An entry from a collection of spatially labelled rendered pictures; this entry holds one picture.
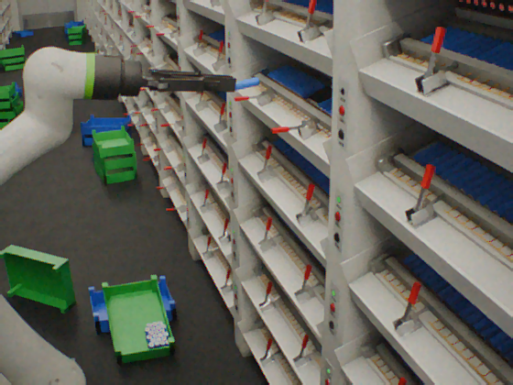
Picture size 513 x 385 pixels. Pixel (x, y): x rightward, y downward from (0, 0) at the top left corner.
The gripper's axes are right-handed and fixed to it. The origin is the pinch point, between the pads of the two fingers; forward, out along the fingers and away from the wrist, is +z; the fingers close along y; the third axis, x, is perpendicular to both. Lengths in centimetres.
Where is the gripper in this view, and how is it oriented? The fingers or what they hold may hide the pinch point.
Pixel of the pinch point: (217, 82)
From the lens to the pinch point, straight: 129.9
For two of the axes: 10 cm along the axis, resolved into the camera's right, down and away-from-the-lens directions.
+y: -3.1, -3.7, 8.8
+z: 9.4, 0.2, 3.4
